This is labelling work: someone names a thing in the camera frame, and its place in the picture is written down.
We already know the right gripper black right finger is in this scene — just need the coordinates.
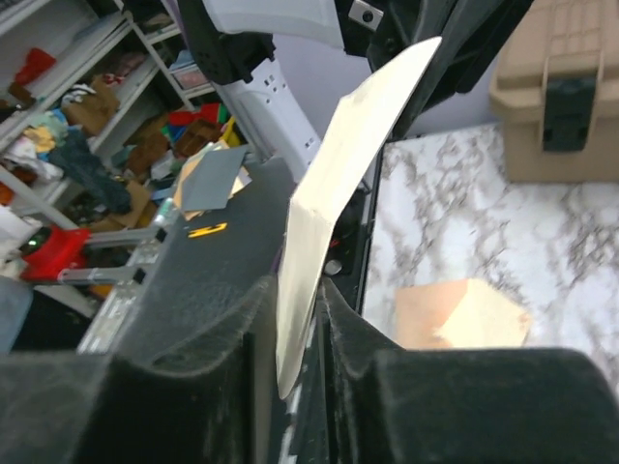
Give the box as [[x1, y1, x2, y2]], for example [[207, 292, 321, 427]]
[[315, 279, 618, 463]]

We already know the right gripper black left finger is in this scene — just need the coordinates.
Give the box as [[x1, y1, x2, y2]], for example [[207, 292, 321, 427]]
[[1, 276, 277, 463]]

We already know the tan paper envelope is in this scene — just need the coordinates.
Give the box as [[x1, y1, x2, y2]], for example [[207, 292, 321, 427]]
[[395, 278, 532, 350]]

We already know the brown paper letter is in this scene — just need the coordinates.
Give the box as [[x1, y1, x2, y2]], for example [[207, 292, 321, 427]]
[[276, 37, 442, 398]]

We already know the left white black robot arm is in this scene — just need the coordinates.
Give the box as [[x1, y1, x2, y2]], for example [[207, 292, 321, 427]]
[[174, 0, 531, 180]]

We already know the red clamp device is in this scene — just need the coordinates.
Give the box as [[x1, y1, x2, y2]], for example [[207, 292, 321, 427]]
[[19, 224, 91, 282]]

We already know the grey metal sheet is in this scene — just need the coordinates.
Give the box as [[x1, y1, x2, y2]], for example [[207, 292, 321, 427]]
[[173, 141, 251, 220]]

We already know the white storage shelf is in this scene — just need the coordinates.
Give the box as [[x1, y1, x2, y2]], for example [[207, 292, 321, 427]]
[[1, 1, 214, 228]]

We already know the tan plastic tool case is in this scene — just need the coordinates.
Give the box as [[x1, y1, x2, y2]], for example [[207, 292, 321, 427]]
[[489, 0, 618, 183]]

